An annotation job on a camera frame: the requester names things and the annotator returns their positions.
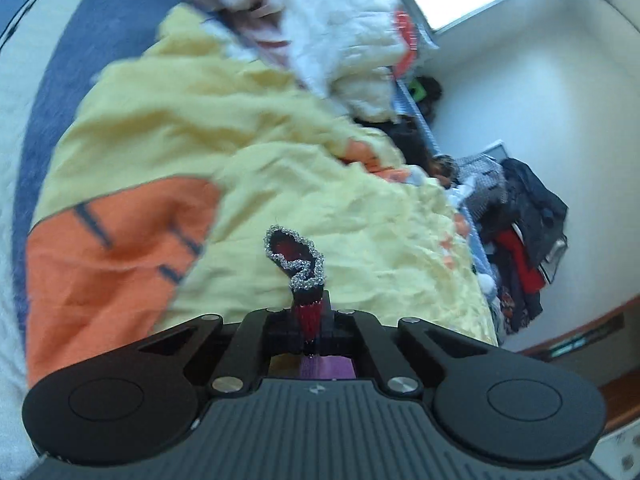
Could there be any purple sweater red collar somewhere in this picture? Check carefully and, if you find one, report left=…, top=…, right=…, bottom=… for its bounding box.
left=264, top=226, right=356, bottom=380

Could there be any blue quilted blanket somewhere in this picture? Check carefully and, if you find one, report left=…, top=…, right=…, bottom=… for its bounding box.
left=390, top=81, right=497, bottom=301

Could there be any pile of folded clothes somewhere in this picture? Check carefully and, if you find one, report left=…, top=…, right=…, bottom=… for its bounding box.
left=477, top=158, right=568, bottom=335

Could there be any white fluffy blanket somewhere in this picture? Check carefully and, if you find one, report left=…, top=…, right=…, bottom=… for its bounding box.
left=188, top=0, right=406, bottom=124

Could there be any orange plastic bag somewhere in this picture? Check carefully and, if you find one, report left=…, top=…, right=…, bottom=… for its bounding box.
left=393, top=10, right=419, bottom=78

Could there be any checkered houndstooth bag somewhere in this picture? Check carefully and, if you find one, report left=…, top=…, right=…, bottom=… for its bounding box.
left=456, top=153, right=508, bottom=222

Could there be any yellow carrot print bedspread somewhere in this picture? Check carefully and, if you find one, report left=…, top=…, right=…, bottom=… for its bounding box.
left=26, top=6, right=497, bottom=384

